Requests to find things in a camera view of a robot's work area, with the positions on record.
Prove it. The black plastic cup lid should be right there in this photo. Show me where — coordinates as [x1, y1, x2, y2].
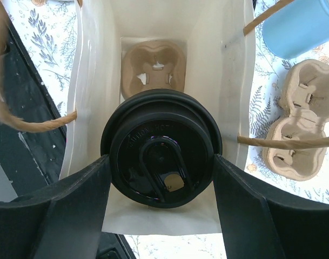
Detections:
[100, 89, 223, 209]

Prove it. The blue cylindrical holder cup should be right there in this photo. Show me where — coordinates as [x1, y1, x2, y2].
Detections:
[262, 0, 329, 59]

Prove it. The floral patterned table mat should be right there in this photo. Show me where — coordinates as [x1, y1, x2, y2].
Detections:
[4, 1, 329, 258]

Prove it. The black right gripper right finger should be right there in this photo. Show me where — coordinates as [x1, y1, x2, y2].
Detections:
[213, 154, 329, 258]

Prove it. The brown paper takeout bag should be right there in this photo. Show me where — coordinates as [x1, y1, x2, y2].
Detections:
[0, 0, 329, 235]

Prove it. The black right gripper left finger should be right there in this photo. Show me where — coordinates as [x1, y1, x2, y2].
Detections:
[0, 155, 111, 258]

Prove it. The brown pulp cup carrier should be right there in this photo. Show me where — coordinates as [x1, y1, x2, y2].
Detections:
[262, 59, 329, 181]

